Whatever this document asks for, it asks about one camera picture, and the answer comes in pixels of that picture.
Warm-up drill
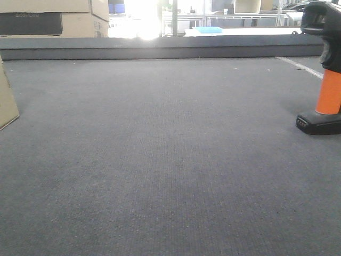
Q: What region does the black orange barcode scanner gun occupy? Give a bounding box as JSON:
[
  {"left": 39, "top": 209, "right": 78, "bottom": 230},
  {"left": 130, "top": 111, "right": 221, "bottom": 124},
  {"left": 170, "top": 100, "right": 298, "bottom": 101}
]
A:
[{"left": 296, "top": 1, "right": 340, "bottom": 135}]

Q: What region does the grey raised carpet ledge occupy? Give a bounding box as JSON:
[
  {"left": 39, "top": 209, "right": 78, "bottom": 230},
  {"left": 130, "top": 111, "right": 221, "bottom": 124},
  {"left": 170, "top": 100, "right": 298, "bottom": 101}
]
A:
[{"left": 1, "top": 34, "right": 323, "bottom": 60}]

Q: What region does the white tape strip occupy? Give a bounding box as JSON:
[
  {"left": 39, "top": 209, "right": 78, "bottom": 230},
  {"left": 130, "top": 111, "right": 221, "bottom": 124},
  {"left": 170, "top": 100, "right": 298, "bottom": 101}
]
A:
[{"left": 275, "top": 57, "right": 323, "bottom": 79}]

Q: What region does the blue flat foam pad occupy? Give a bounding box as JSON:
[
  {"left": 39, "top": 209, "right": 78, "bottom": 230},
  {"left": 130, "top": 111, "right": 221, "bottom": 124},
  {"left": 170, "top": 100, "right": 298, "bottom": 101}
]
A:
[{"left": 193, "top": 27, "right": 223, "bottom": 34}]

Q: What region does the large cardboard box stack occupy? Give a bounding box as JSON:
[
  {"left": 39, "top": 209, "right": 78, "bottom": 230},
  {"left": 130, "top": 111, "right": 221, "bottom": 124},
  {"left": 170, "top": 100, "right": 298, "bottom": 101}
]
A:
[{"left": 1, "top": 1, "right": 109, "bottom": 38}]

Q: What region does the black box with lettering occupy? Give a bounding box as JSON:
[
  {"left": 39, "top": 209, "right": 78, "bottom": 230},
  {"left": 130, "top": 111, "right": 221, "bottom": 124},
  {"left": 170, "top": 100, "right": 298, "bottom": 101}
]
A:
[{"left": 1, "top": 12, "right": 63, "bottom": 36}]

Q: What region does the grey vertical pillar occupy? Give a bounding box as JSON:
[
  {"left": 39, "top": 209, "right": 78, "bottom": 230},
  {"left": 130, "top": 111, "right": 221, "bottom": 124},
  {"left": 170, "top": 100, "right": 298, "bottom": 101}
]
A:
[{"left": 172, "top": 0, "right": 178, "bottom": 36}]

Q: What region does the brown cardboard package box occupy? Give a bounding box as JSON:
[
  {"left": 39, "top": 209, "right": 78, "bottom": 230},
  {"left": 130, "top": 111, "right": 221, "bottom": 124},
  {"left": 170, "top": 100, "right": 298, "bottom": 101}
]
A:
[{"left": 1, "top": 59, "right": 20, "bottom": 130}]

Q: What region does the beige open bin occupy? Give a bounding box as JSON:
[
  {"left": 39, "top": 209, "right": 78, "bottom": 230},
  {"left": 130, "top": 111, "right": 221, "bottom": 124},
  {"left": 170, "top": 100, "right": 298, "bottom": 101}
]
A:
[{"left": 234, "top": 0, "right": 261, "bottom": 14}]

